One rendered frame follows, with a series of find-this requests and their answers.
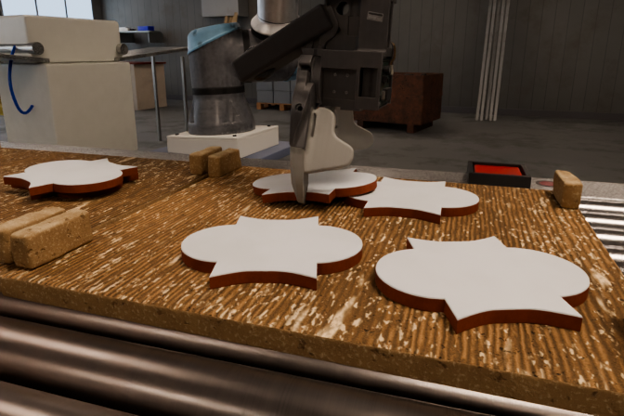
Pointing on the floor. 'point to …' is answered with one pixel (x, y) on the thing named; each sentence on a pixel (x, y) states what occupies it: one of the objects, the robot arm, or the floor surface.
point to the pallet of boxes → (275, 94)
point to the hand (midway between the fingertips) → (312, 181)
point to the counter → (142, 97)
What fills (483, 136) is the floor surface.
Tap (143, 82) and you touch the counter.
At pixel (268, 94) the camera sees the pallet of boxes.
